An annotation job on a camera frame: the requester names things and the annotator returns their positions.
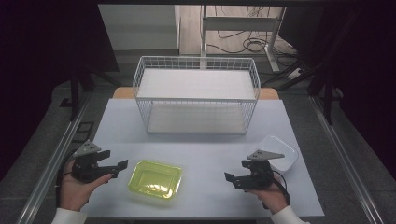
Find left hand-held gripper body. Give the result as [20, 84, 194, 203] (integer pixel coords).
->
[71, 139, 108, 184]

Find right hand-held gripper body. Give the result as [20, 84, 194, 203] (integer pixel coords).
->
[246, 149, 286, 190]

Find white plastic container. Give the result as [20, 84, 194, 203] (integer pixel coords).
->
[255, 134, 299, 174]

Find person's right hand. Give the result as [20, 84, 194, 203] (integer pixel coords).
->
[246, 174, 289, 215]

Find person's left hand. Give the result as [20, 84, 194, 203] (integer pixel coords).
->
[59, 160, 114, 213]

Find green plastic tray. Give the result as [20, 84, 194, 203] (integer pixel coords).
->
[127, 160, 183, 200]

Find black metal stand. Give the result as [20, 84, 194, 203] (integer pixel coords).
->
[261, 12, 359, 125]
[60, 62, 120, 122]

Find white power strip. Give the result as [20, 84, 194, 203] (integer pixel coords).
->
[286, 67, 304, 81]

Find white cabinet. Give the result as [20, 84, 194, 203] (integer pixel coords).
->
[97, 4, 181, 57]

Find metal floor rail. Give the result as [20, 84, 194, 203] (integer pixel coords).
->
[15, 92, 92, 224]
[309, 94, 386, 224]

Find white wire basket rack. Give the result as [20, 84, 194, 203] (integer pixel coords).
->
[133, 55, 262, 135]

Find black floor cables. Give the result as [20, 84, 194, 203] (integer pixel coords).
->
[206, 6, 300, 68]

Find white metal desk frame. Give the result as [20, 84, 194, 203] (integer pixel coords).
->
[200, 5, 286, 73]

